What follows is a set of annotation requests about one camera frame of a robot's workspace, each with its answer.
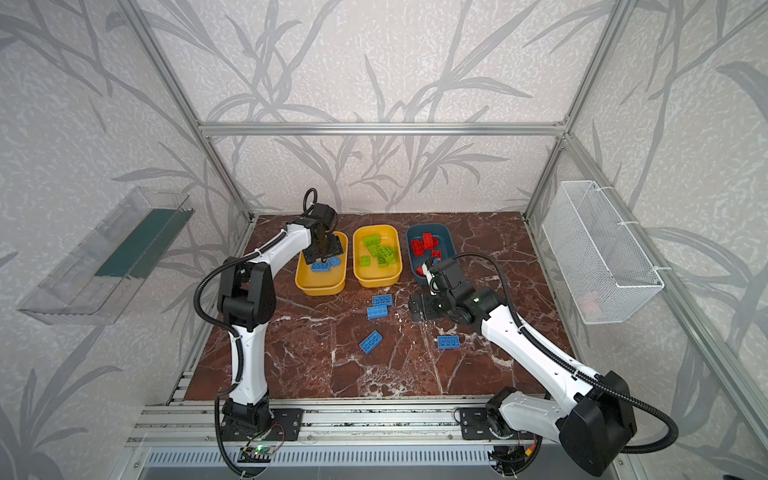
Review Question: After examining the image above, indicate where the white wire mesh basket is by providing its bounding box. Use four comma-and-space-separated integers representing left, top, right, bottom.
542, 180, 664, 325

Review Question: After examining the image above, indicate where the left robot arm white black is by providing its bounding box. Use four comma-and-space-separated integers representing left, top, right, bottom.
193, 202, 344, 436

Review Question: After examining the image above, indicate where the blue lego top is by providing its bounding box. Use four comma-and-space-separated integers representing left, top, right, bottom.
372, 294, 393, 307

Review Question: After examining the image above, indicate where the aluminium front rail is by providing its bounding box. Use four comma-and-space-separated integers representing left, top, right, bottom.
126, 395, 490, 447

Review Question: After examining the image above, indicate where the yellow plastic bin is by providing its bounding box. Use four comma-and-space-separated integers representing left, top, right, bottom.
295, 232, 348, 296
353, 224, 403, 288

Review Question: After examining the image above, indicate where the left circuit board with wires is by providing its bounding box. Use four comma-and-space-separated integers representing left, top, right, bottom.
237, 423, 286, 463

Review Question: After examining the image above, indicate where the dark teal plastic bin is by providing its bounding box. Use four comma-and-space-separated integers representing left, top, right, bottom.
406, 223, 456, 286

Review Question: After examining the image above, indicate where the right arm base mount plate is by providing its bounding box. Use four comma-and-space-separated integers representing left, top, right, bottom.
456, 406, 514, 440

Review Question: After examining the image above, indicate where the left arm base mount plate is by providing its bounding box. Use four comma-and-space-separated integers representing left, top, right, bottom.
221, 408, 304, 442

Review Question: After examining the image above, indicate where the aluminium frame crossbar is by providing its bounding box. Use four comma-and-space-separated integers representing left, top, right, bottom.
198, 122, 565, 137

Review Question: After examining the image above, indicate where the clear plastic wall shelf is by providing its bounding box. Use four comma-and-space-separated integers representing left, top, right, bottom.
18, 187, 194, 325

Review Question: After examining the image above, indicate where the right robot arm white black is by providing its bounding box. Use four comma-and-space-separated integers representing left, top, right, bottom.
411, 255, 679, 476

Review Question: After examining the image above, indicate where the right wiring bundle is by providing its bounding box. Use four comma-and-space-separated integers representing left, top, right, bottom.
488, 434, 541, 476

